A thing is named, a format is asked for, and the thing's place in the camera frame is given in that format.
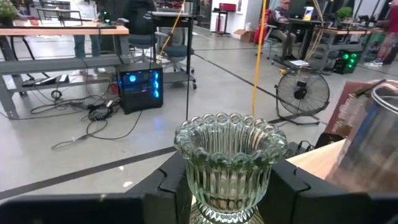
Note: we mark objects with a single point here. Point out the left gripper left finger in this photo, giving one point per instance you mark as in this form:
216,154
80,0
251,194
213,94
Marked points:
168,193

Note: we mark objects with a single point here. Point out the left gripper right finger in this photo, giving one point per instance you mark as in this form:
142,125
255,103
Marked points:
295,205

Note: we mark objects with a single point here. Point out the green glass candle holder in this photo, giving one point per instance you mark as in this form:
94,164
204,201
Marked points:
230,174

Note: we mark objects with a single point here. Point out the glass jar with brown contents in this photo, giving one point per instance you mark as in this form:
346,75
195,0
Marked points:
367,149

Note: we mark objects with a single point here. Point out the black computer tower blue lights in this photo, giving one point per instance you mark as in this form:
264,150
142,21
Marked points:
140,87

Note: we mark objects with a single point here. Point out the computer tower green lights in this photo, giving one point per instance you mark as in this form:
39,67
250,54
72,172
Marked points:
346,62

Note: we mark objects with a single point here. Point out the person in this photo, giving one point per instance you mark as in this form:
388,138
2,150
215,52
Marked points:
281,34
85,46
388,46

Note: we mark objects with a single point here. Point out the cardboard box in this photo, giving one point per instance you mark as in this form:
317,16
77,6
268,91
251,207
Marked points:
244,35

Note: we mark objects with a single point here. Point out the black office chair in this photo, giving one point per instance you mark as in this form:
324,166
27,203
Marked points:
140,18

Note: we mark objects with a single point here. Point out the dark work desk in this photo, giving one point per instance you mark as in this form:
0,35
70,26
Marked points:
311,22

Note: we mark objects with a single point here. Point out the wooden top grey desk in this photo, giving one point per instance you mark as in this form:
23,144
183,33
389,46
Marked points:
62,31

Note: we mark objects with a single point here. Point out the red cabinet on stand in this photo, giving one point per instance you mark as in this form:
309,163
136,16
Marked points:
227,7

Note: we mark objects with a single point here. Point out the green potted plant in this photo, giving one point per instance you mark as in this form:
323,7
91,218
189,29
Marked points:
7,11

